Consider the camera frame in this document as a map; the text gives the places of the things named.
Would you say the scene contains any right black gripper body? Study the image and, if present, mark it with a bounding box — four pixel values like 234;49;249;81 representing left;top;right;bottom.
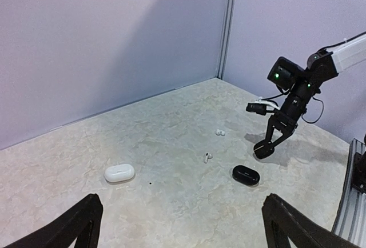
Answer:
267;109;298;135

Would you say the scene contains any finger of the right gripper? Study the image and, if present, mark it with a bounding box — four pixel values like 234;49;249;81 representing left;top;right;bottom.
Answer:
264;119;276;145
270;130;294;151

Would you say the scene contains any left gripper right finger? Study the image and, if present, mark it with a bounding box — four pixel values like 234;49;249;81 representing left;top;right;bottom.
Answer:
261;194;357;247

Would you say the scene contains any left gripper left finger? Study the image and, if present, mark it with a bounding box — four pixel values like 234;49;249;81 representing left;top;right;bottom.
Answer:
7;194;104;247

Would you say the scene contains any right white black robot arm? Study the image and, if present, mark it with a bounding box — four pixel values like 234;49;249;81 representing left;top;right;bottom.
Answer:
254;32;365;155

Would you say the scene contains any white oval charging case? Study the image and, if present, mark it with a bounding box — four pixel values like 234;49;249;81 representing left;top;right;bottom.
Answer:
104;163;135;183

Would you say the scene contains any white earbud right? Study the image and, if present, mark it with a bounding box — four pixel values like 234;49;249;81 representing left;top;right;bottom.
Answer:
215;129;225;136

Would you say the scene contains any white earbud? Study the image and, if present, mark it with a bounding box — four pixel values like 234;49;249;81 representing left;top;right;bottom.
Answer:
215;129;225;136
204;153;212;163

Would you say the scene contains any white earbud centre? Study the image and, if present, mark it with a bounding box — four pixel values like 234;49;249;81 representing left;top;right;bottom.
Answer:
204;153;212;163

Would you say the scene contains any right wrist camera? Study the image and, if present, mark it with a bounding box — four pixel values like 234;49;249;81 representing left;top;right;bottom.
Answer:
246;98;280;115

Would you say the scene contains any aluminium front rail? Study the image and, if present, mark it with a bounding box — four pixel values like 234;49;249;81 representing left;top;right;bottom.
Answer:
332;142;365;247

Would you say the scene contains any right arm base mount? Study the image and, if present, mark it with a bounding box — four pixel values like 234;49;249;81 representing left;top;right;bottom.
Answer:
350;138;365;193

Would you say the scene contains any right aluminium corner post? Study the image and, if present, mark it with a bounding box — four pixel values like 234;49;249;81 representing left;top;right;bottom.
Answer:
216;0;235;80

